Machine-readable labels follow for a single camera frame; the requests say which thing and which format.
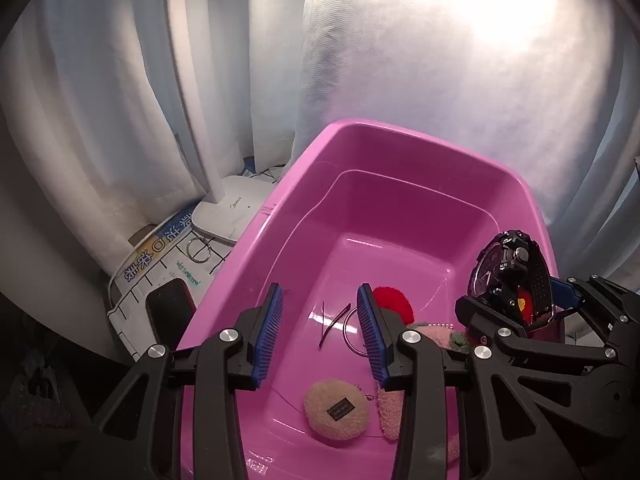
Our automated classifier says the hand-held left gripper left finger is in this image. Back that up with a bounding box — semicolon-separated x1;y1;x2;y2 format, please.
92;282;286;480

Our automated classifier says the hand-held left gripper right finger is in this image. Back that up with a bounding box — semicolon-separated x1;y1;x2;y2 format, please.
356;284;538;480

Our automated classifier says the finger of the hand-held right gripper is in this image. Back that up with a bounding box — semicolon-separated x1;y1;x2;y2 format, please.
454;296;621;373
550;274;640;356

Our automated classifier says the silver bangle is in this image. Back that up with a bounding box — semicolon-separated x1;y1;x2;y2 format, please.
343;307;373;358

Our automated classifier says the brown metal hair clip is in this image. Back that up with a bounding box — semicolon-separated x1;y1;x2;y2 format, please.
315;302;353;348

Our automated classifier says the pink fuzzy strawberry headband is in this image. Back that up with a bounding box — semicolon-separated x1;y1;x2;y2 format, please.
372;286;531;463

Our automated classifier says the black wrist watch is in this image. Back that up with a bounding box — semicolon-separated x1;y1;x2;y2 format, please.
467;229;556;328

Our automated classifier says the beige fuzzy round pouch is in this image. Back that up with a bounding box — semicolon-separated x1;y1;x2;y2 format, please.
303;380;376;443

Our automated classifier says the pink plastic bin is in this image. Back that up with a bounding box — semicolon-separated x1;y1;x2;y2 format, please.
175;118;566;480

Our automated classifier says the black smartphone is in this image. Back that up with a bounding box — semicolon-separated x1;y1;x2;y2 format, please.
145;280;197;356

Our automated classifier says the white desk lamp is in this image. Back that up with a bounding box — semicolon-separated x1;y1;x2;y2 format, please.
140;0;273;247

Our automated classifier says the printed paper box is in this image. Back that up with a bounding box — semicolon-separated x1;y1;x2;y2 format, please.
107;212;236;306

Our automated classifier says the white black checked tablecloth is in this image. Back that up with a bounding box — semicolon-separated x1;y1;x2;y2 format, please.
107;160;283;361

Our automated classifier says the silver key ring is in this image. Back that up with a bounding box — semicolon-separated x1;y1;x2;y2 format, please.
186;237;210;263

